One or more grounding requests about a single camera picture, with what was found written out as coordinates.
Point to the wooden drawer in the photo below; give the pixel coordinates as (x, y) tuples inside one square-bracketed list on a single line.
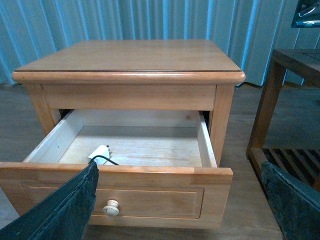
[(162, 170)]

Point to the dark wooden side table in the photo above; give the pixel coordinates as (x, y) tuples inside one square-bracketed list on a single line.
[(286, 129)]

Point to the dark object at upper corner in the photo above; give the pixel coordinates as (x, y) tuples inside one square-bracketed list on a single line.
[(307, 14)]

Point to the grey-green pleated curtain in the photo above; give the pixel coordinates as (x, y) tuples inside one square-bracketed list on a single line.
[(245, 30)]

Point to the white charger with black cable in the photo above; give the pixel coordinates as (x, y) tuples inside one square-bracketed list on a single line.
[(101, 155)]

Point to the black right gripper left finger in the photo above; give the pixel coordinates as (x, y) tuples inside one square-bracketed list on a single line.
[(63, 215)]

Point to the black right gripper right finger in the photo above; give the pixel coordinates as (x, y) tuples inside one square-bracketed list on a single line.
[(295, 205)]

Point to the wooden nightstand cabinet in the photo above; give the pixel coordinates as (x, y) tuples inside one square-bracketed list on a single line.
[(135, 75)]

